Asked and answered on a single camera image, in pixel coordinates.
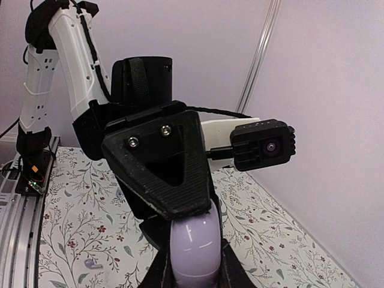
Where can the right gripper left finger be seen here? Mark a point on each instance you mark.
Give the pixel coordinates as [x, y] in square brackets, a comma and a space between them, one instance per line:
[160, 274]

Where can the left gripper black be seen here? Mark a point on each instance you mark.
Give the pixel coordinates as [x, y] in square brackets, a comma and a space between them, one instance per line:
[152, 143]

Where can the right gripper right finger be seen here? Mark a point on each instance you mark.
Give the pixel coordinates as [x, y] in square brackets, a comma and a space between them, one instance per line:
[231, 273]

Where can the purple earbud charging case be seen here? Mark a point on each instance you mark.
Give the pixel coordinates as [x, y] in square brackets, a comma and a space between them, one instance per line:
[195, 250]

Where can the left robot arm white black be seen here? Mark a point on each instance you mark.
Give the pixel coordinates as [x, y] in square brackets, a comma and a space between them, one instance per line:
[59, 33]

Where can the floral table mat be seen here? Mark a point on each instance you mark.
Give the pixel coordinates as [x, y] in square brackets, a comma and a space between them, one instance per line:
[91, 238]

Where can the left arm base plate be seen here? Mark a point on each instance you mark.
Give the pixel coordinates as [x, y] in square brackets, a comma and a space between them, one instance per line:
[36, 170]

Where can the aluminium front rail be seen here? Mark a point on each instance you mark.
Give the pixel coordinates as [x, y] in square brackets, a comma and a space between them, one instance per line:
[20, 231]

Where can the right aluminium corner post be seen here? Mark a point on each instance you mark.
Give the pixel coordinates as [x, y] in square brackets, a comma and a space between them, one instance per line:
[259, 55]

